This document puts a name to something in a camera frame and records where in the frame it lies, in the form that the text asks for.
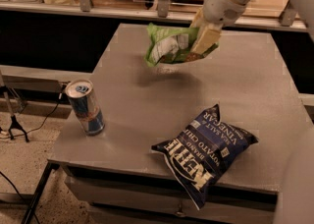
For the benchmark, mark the blue kettle chip bag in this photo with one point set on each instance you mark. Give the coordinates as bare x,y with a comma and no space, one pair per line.
203,151

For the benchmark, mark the grey cabinet drawer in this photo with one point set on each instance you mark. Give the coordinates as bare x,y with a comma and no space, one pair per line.
123,203

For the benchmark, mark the blue silver energy drink can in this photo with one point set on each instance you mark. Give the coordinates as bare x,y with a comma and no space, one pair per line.
82,97

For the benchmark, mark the black tripod stand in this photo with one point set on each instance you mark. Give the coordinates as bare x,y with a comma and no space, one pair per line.
15,125

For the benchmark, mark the green rice chip bag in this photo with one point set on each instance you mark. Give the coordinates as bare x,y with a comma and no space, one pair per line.
172,45

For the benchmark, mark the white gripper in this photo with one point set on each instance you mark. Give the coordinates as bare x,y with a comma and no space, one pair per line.
220,6

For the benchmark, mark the grey metal bracket right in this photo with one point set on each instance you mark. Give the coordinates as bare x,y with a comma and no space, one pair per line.
287,15

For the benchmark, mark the black table leg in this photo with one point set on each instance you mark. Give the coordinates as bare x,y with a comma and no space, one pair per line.
31,207

